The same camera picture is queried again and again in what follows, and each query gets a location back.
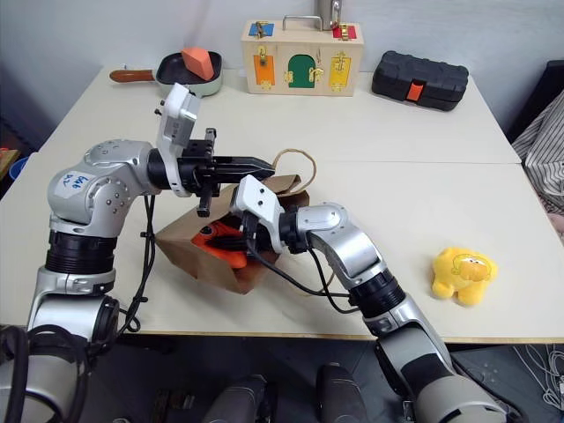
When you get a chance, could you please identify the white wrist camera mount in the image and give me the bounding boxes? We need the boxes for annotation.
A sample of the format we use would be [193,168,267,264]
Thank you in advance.
[155,82,204,198]
[229,174,293,256]

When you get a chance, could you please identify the striped grey cloth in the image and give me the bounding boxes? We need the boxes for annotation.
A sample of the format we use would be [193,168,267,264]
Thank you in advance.
[510,99,564,248]

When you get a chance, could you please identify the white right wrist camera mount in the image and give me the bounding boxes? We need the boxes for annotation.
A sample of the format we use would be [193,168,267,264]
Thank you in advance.
[229,174,293,256]

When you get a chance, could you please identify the black plastic tool case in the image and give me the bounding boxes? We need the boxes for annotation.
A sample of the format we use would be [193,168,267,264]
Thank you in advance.
[370,49,470,114]

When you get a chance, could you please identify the white floor cables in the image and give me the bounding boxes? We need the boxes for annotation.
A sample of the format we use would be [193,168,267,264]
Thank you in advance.
[512,343,564,416]

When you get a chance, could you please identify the orange plush toy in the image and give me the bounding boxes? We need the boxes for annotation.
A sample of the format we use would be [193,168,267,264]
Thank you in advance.
[189,221,250,270]

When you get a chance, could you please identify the dark rounded grey shape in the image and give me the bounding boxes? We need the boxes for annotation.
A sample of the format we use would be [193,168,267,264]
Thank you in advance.
[201,373,271,423]
[315,362,369,423]

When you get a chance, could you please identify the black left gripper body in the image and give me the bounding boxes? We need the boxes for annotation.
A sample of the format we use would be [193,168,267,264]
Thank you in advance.
[177,127,222,219]

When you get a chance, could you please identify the blue round container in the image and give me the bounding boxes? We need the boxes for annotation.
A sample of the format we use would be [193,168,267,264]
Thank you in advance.
[7,155,30,182]

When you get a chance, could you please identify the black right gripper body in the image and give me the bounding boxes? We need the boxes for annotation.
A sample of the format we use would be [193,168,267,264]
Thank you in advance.
[240,211,284,256]

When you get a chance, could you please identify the brown paper bag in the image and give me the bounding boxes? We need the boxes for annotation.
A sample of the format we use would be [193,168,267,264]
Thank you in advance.
[155,149,318,295]

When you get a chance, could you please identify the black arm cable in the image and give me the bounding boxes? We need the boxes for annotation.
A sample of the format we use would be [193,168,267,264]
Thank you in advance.
[115,193,159,335]
[243,214,363,315]

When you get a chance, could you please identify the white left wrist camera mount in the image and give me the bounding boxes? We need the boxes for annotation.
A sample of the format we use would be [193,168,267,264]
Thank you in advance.
[155,82,204,198]

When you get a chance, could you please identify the yellow plush toy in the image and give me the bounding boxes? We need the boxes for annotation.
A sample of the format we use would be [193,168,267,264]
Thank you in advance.
[430,246,500,308]

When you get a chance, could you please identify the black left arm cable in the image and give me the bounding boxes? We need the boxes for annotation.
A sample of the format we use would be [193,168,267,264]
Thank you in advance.
[115,193,159,335]

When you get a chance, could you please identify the black chair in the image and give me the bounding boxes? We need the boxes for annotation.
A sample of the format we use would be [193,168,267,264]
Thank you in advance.
[506,59,564,143]

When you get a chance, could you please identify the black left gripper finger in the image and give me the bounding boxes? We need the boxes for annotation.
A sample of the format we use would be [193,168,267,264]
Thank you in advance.
[214,169,271,185]
[214,155,276,172]

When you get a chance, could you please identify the green frying pan wooden handle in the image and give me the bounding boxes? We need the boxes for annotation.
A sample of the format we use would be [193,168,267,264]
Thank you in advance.
[108,51,225,100]

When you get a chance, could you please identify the silver metal cup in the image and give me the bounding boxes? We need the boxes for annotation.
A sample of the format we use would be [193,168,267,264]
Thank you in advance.
[315,0,347,33]

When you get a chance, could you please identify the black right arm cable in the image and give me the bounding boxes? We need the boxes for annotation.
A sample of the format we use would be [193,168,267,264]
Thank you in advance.
[243,214,363,315]

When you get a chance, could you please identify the wooden lock box toy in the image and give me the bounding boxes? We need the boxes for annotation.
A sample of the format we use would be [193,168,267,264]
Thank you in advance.
[240,14,367,96]

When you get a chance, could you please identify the orange wedge block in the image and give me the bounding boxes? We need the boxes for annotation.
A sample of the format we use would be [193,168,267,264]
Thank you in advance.
[181,47,216,82]

